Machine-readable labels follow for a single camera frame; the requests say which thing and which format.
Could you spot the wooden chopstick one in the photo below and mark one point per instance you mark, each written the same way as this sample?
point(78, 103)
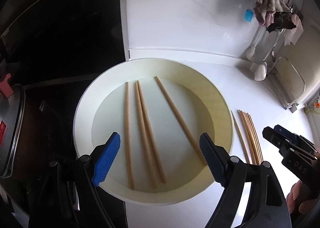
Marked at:
point(145, 143)

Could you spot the wooden chopstick ten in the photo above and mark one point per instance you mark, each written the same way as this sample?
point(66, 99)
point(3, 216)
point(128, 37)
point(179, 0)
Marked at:
point(127, 138)

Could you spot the wooden chopstick three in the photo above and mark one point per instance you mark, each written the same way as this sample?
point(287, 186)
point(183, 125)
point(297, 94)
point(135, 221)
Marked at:
point(149, 130)

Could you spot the white dish brush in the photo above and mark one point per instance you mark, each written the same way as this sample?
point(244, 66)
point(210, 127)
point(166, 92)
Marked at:
point(251, 50)

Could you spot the wooden chopstick eight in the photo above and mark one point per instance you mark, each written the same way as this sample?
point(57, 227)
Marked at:
point(253, 137)

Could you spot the white round bowl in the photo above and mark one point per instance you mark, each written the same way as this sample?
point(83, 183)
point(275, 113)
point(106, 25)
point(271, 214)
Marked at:
point(101, 111)

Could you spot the wooden chopstick five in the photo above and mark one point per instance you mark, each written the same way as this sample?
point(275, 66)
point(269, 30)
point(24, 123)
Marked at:
point(249, 140)

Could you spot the blue wall hook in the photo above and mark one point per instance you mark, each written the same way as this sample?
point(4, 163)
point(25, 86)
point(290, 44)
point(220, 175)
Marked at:
point(248, 15)

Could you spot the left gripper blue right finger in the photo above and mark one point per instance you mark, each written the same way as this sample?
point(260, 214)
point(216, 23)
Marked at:
point(216, 158)

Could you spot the wooden chopstick seven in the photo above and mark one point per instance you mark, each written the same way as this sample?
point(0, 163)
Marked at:
point(252, 139)

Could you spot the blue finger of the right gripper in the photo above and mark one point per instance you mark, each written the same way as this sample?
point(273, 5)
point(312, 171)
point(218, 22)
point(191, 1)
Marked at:
point(285, 131)
point(277, 139)

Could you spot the black hanging cloth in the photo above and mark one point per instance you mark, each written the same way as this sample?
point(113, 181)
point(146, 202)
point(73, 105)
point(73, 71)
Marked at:
point(282, 20)

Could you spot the right hand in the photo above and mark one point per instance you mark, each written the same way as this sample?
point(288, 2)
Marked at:
point(301, 199)

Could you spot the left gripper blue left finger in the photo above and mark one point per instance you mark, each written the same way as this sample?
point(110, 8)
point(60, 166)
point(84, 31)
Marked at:
point(104, 158)

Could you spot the grey hanging cloth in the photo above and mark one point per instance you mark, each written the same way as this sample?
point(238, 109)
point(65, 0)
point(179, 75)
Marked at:
point(265, 9)

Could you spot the wooden chopstick two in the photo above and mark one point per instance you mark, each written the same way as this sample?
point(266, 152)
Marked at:
point(244, 149)

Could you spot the steel ladle hanging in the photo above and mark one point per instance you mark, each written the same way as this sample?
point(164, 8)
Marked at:
point(273, 52)

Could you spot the wooden chopstick four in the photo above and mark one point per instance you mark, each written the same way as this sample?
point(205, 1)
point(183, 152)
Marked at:
point(181, 121)

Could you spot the wooden chopstick six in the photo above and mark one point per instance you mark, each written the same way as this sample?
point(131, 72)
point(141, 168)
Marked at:
point(249, 134)

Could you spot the wooden chopstick nine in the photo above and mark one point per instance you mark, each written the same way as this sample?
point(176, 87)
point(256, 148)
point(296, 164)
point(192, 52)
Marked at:
point(256, 140)

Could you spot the steel spatula hanging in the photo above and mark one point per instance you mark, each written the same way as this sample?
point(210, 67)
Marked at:
point(261, 70)

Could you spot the steel dish rack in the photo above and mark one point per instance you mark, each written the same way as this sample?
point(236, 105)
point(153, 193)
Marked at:
point(288, 83)

